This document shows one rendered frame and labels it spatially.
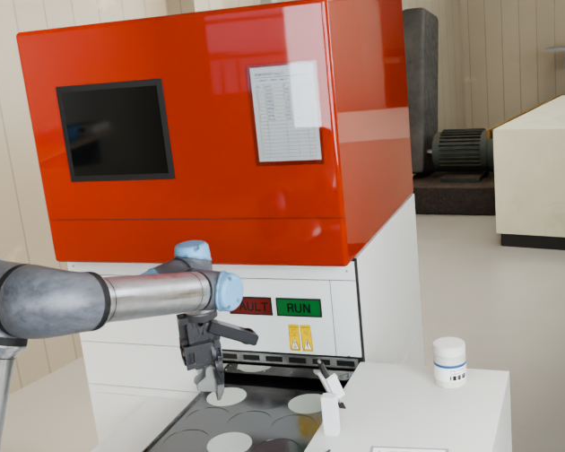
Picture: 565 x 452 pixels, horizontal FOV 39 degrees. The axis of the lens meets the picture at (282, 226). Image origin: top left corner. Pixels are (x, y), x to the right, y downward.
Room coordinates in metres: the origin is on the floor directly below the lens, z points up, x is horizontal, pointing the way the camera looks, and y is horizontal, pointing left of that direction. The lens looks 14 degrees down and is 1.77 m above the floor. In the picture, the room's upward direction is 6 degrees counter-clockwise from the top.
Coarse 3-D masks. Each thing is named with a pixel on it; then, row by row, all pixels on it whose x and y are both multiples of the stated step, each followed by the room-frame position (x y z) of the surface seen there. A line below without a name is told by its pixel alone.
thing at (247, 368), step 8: (224, 368) 1.89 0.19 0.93; (232, 368) 1.89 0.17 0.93; (240, 368) 1.88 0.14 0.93; (248, 368) 1.87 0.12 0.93; (256, 368) 1.86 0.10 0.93; (264, 368) 1.85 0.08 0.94; (272, 368) 1.84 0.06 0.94; (280, 368) 1.84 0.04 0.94; (288, 368) 1.83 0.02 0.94; (296, 368) 1.82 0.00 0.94; (304, 368) 1.81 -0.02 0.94; (312, 368) 1.81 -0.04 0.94; (328, 368) 1.80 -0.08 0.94; (336, 368) 1.79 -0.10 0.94; (288, 376) 1.83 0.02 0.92; (296, 376) 1.82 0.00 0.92; (304, 376) 1.81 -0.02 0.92; (312, 376) 1.80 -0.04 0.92; (336, 376) 1.78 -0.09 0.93; (344, 376) 1.77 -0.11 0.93
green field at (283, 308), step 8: (280, 304) 1.84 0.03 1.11; (288, 304) 1.83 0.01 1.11; (296, 304) 1.82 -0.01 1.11; (304, 304) 1.81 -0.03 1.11; (312, 304) 1.81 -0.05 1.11; (280, 312) 1.84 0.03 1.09; (288, 312) 1.83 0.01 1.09; (296, 312) 1.82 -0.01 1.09; (304, 312) 1.82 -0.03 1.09; (312, 312) 1.81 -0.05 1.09
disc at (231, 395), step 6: (228, 390) 1.82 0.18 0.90; (234, 390) 1.82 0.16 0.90; (240, 390) 1.81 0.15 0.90; (210, 396) 1.80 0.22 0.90; (222, 396) 1.79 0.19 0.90; (228, 396) 1.79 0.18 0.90; (234, 396) 1.78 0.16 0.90; (240, 396) 1.78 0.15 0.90; (210, 402) 1.77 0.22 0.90; (216, 402) 1.76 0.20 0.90; (222, 402) 1.76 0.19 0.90; (228, 402) 1.76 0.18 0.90; (234, 402) 1.75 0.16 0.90
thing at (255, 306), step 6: (246, 300) 1.87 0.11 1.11; (252, 300) 1.87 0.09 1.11; (258, 300) 1.86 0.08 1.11; (264, 300) 1.85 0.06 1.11; (240, 306) 1.88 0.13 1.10; (246, 306) 1.87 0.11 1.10; (252, 306) 1.87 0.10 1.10; (258, 306) 1.86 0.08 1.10; (264, 306) 1.85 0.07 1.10; (234, 312) 1.89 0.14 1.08; (240, 312) 1.88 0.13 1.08; (246, 312) 1.87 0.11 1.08; (252, 312) 1.87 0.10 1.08; (258, 312) 1.86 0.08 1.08; (264, 312) 1.86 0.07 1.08; (270, 312) 1.85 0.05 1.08
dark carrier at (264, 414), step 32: (224, 384) 1.86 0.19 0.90; (192, 416) 1.70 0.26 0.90; (224, 416) 1.69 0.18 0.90; (256, 416) 1.67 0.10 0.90; (288, 416) 1.65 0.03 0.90; (320, 416) 1.64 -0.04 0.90; (160, 448) 1.57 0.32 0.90; (192, 448) 1.55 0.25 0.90; (256, 448) 1.53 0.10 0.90; (288, 448) 1.51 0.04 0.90
